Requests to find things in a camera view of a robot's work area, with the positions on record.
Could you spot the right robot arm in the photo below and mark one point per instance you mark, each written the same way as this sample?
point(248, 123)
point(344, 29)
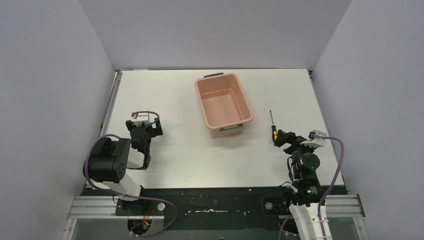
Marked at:
point(306, 204)

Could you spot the pink plastic bin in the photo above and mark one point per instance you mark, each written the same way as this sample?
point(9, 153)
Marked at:
point(223, 104)

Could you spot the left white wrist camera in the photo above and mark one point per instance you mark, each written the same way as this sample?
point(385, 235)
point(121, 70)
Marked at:
point(141, 117)

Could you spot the yellow black screwdriver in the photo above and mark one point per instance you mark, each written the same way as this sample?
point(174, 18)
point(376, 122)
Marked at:
point(274, 131)

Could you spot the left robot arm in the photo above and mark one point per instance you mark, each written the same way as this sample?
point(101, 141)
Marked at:
point(109, 160)

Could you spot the aluminium left side rail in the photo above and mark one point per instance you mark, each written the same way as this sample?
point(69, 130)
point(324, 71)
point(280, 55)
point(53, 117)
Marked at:
point(111, 102)

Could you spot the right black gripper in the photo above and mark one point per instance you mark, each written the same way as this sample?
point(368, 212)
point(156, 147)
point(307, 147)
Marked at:
point(289, 137)

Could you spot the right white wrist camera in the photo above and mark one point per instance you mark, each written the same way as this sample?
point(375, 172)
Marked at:
point(316, 139)

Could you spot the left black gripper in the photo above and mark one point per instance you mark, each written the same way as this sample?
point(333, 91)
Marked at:
point(142, 127)

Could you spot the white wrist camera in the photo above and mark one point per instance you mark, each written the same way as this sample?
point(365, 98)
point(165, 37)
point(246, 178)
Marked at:
point(141, 117)
point(316, 139)

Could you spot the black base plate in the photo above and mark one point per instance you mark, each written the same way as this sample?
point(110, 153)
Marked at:
point(203, 208)

